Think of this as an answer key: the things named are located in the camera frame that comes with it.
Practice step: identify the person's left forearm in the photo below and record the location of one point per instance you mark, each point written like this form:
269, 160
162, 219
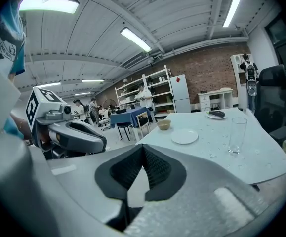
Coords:
18, 126

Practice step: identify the low white drawer cabinet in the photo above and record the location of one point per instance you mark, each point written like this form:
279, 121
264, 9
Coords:
214, 100

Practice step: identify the white plastic table cover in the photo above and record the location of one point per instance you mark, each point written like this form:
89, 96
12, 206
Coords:
207, 154

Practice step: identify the dark purple eggplant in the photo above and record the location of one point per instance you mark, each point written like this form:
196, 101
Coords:
216, 113

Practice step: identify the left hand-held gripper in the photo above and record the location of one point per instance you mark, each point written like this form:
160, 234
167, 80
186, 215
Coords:
37, 105

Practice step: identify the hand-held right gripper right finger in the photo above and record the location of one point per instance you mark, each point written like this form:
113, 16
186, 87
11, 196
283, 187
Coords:
194, 206

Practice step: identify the tall white cabinet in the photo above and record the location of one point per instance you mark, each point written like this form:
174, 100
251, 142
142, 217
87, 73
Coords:
237, 83

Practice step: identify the person's blue printed shirt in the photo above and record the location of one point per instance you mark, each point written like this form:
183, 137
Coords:
9, 46

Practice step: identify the white refrigerator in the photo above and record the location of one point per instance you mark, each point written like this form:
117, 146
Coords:
181, 94

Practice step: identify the long ceiling light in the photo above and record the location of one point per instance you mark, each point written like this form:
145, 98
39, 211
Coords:
135, 39
232, 9
48, 85
93, 80

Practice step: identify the ceiling air conditioner unit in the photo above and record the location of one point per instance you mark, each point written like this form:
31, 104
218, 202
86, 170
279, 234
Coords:
139, 60

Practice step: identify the black standing fan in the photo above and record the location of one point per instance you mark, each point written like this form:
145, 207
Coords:
109, 104

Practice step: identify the white plate dish with eggplant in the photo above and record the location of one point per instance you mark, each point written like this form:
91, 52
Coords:
210, 117

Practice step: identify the white shelving unit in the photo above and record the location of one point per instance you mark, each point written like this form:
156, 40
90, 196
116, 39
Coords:
157, 92

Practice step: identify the white frame wooden chair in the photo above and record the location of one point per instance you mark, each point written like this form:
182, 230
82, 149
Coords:
142, 126

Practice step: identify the large square ceiling light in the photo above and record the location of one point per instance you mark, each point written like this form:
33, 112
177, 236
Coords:
49, 5

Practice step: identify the table with blue cloth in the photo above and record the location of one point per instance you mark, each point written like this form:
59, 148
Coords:
128, 116

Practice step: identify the beige bowl dish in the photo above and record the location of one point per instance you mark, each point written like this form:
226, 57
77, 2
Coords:
164, 125

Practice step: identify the white office chair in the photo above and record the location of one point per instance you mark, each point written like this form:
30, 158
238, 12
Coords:
105, 120

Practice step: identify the dark framed window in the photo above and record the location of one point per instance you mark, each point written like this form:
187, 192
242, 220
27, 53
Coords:
281, 38

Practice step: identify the tall clear drinking glass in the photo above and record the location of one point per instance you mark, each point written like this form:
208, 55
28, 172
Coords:
237, 137

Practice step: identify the black metal chair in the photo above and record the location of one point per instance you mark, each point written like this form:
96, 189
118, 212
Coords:
123, 130

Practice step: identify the black mesh office chair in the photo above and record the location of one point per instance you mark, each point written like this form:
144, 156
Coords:
272, 95

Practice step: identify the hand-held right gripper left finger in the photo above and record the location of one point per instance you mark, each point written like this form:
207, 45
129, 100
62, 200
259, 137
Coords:
83, 171

